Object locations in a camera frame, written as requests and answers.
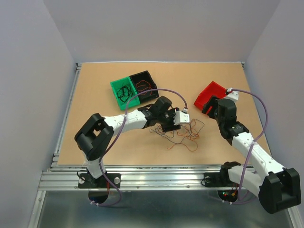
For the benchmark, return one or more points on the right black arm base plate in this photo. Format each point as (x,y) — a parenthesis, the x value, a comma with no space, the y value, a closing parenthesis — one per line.
(216,180)

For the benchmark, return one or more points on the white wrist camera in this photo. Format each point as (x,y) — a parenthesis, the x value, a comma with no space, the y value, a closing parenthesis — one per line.
(181,117)
(231,95)

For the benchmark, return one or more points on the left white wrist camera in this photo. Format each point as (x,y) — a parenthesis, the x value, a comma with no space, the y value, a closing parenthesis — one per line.
(181,117)

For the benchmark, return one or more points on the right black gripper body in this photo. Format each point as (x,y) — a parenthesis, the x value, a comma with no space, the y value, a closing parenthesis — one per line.
(217,117)

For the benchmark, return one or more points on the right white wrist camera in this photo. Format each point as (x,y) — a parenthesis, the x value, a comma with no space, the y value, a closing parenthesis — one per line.
(231,95)

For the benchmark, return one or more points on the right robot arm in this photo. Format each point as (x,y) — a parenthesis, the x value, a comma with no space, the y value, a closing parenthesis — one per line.
(276,187)

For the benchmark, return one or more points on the green plastic bin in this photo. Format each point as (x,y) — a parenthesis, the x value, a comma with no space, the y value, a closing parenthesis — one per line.
(123,90)

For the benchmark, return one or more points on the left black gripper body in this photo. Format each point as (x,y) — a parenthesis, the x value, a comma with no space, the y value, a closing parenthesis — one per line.
(167,117)

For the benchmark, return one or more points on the black plastic bin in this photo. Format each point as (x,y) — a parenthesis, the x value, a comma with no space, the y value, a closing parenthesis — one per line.
(142,82)

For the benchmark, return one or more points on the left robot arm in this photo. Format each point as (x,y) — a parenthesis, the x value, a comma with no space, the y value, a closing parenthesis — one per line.
(95,135)

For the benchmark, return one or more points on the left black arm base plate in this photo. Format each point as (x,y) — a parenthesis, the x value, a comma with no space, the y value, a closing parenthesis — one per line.
(86,181)

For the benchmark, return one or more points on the red plastic bin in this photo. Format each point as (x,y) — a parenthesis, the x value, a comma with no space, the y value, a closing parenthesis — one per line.
(213,89)

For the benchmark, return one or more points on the aluminium rail frame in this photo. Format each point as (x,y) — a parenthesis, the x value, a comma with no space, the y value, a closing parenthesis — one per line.
(154,195)

